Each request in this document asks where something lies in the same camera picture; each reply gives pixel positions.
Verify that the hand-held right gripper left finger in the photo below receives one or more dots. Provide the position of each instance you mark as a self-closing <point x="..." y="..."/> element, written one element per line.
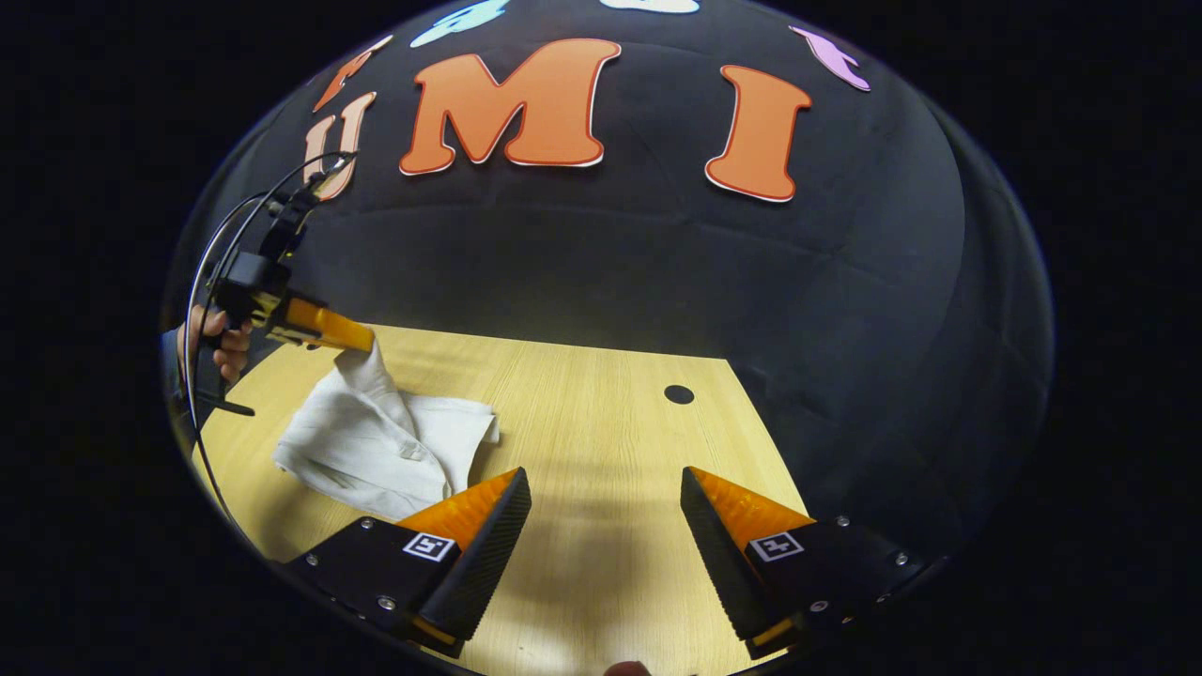
<point x="488" y="554"/>

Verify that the white jeans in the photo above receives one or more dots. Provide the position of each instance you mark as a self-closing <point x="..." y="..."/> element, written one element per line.
<point x="376" y="441"/>

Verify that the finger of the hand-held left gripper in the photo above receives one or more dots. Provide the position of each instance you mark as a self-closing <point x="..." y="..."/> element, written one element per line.
<point x="324" y="324"/>

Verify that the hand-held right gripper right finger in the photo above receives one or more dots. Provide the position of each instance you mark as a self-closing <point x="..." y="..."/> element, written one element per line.
<point x="723" y="563"/>

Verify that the black backdrop cloth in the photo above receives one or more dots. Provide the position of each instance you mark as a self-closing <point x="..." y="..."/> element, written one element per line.
<point x="610" y="263"/>

